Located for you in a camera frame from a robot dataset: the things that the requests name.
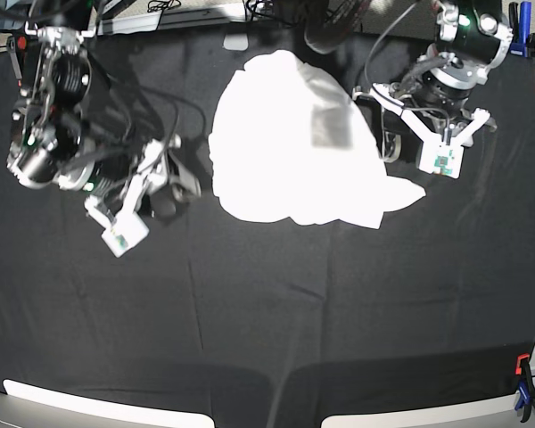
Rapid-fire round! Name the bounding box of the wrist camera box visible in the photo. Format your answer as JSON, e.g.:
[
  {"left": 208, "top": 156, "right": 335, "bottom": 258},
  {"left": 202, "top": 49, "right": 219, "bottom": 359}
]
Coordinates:
[
  {"left": 101, "top": 212, "right": 149, "bottom": 258},
  {"left": 416, "top": 142, "right": 465, "bottom": 179}
]

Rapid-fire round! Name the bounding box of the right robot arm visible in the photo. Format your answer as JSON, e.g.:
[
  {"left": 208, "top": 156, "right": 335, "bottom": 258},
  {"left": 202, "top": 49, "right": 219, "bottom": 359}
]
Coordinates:
[{"left": 7, "top": 1, "right": 202, "bottom": 224}]

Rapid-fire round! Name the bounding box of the blue clamp top right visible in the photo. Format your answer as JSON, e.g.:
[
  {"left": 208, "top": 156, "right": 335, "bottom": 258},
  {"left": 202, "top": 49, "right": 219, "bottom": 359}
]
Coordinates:
[{"left": 508, "top": 1, "right": 535, "bottom": 58}]

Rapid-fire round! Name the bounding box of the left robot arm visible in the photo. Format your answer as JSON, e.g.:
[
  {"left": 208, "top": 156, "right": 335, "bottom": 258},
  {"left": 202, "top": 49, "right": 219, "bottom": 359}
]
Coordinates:
[{"left": 369, "top": 1, "right": 514, "bottom": 178}]

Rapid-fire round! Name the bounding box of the black table cloth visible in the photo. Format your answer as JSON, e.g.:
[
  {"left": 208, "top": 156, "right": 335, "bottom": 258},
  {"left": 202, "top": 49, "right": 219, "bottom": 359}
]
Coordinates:
[{"left": 0, "top": 22, "right": 535, "bottom": 428}]

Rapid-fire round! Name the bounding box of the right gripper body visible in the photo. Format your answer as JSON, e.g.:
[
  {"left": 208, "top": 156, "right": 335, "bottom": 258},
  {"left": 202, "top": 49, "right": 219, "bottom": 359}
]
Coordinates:
[{"left": 93, "top": 137, "right": 202, "bottom": 218}]

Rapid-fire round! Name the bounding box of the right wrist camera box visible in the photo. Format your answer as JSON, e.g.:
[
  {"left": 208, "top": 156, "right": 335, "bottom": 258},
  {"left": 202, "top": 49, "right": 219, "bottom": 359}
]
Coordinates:
[{"left": 101, "top": 212, "right": 149, "bottom": 258}]

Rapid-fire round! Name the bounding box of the grey tape patch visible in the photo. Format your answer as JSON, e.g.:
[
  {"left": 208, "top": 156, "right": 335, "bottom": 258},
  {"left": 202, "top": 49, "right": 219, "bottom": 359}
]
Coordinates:
[{"left": 223, "top": 34, "right": 249, "bottom": 52}]

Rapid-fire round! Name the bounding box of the red blue clamp bottom right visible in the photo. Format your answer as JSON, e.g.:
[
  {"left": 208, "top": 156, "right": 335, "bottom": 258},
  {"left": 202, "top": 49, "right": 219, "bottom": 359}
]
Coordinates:
[{"left": 514, "top": 353, "right": 535, "bottom": 424}]

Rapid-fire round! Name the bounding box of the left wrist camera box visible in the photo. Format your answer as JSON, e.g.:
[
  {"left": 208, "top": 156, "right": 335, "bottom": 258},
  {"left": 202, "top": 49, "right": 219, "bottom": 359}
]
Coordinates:
[{"left": 416, "top": 142, "right": 465, "bottom": 179}]

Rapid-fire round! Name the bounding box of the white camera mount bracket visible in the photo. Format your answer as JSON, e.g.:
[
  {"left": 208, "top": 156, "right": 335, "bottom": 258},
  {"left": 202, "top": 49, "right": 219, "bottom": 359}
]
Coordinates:
[{"left": 351, "top": 84, "right": 498, "bottom": 148}]

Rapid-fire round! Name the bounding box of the red clamp top left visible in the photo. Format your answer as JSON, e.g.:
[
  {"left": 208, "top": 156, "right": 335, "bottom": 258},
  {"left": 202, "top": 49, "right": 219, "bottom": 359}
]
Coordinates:
[{"left": 6, "top": 35, "right": 36, "bottom": 88}]

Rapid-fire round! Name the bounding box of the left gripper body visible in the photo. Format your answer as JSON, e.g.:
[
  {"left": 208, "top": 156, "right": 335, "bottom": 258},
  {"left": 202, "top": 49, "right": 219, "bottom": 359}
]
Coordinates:
[{"left": 374, "top": 73, "right": 476, "bottom": 166}]

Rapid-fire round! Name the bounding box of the white printed t-shirt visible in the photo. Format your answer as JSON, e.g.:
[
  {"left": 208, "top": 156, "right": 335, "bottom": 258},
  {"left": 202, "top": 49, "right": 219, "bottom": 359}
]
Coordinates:
[{"left": 209, "top": 50, "right": 426, "bottom": 229}]

